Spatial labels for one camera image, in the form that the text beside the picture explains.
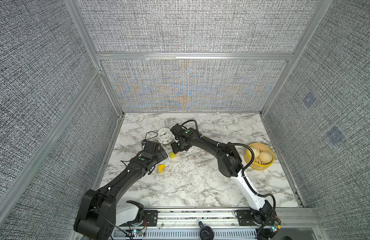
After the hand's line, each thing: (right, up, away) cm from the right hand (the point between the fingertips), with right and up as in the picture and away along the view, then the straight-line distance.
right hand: (176, 148), depth 99 cm
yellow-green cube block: (-2, -3, -6) cm, 8 cm away
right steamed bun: (+53, -4, -11) cm, 54 cm away
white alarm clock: (-8, +8, +2) cm, 12 cm away
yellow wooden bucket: (+48, -7, -10) cm, 50 cm away
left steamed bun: (+50, 0, -7) cm, 50 cm away
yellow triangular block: (-9, -10, -9) cm, 16 cm away
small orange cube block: (+1, -2, -4) cm, 5 cm away
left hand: (-9, -2, -11) cm, 15 cm away
